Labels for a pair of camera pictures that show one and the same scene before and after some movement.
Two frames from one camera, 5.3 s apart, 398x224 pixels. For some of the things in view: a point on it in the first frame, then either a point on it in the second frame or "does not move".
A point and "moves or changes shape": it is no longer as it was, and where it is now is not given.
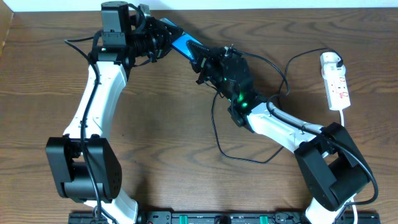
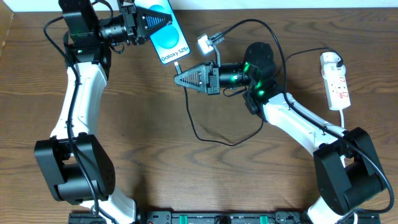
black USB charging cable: [278, 102] -> [227, 144]
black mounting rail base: [224, 217] does not move
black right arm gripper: [204, 64] -> [211, 78]
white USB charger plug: [329, 70] does not move
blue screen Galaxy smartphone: [180, 42] moves or changes shape
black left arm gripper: [163, 38] -> [132, 25]
